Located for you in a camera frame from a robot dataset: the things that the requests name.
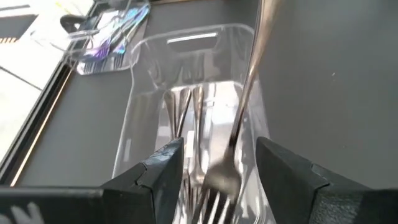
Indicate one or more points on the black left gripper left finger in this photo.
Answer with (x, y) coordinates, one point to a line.
(93, 208)

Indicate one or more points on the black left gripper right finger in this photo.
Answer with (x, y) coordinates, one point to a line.
(326, 205)

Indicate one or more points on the clear plastic bin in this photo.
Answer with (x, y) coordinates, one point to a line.
(62, 43)
(146, 93)

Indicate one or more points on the hazard-striped floor mat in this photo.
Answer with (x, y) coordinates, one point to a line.
(18, 26)

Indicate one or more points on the black aluminium rig frame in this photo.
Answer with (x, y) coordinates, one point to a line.
(31, 130)

